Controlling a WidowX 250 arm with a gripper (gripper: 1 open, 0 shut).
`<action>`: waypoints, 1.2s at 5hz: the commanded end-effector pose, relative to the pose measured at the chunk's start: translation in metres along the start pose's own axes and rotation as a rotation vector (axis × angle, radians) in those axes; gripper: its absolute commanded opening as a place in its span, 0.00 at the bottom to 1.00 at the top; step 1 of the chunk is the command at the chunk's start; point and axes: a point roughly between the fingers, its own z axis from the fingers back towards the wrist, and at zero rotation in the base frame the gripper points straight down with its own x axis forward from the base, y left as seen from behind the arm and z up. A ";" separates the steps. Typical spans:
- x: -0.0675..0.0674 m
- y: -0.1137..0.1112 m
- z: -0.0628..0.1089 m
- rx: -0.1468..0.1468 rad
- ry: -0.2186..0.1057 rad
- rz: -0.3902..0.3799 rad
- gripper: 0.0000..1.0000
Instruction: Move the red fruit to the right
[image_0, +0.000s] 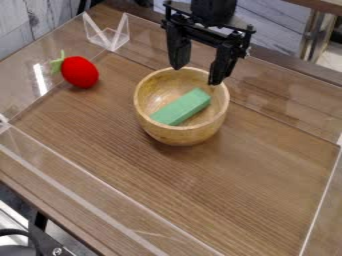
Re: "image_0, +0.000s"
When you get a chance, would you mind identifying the clear acrylic corner bracket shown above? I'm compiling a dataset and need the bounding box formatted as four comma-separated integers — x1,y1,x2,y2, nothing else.
82,13,130,52

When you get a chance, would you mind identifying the metal table leg background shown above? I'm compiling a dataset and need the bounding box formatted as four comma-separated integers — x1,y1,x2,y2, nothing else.
300,10,337,63

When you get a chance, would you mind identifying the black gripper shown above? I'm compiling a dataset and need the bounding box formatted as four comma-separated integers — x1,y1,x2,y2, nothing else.
162,0,257,85

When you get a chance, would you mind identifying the black cable lower left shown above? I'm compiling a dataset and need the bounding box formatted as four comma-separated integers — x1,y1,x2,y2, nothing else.
0,228,44,256

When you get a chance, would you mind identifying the black table frame bracket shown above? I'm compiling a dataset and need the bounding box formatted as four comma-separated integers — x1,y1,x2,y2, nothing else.
28,211,75,256

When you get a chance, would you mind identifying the red plush fruit green leaf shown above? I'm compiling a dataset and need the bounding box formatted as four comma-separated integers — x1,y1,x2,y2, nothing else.
51,51,99,89

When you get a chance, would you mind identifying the green rectangular block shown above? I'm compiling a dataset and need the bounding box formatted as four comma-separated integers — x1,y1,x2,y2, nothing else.
150,88,211,126

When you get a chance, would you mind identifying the wooden bowl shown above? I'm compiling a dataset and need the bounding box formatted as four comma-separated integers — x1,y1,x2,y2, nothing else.
134,67,230,146

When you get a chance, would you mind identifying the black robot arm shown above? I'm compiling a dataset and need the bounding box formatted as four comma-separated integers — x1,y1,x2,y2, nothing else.
162,0,257,85

